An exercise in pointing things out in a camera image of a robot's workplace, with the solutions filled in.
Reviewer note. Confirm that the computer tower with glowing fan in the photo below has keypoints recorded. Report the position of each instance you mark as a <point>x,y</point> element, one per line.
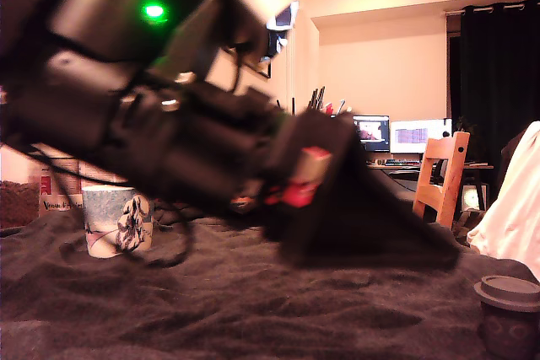
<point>470,199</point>

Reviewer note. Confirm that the wooden desk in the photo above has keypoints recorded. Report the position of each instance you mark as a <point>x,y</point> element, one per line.
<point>476,167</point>

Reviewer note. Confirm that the white curtain rod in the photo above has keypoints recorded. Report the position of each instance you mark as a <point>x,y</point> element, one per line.
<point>512,6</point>

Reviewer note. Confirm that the dark grey cloth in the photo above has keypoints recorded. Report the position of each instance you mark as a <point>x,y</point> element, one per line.
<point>253,318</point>

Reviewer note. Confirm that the wooden chair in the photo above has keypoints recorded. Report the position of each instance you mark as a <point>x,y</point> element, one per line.
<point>443,149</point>

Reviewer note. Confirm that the black stick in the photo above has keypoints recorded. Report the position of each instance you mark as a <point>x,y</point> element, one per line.
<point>278,105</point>
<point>293,105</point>

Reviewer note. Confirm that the white fabric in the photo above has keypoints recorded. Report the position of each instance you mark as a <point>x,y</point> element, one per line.
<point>514,208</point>

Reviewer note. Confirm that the red flat utensil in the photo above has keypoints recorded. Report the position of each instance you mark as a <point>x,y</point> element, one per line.
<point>328,109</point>

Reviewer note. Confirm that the white utensil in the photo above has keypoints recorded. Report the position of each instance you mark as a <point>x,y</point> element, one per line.
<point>340,107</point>

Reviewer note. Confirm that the mug with snowy tree print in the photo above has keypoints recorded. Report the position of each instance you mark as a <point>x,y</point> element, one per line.
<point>105,216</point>

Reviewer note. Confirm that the dark curtain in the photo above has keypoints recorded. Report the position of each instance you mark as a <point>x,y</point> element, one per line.
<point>498,82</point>

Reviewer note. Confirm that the printed carton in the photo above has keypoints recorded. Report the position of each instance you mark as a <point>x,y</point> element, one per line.
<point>63,178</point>
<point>101,174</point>

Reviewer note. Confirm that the backlit keyboard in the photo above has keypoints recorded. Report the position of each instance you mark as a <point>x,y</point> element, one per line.
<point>401,162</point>

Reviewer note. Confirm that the wide computer monitor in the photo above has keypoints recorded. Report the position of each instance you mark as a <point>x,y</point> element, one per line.
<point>417,136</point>

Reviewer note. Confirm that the brown fuzzy mat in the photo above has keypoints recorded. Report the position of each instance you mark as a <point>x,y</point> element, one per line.
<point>17,204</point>

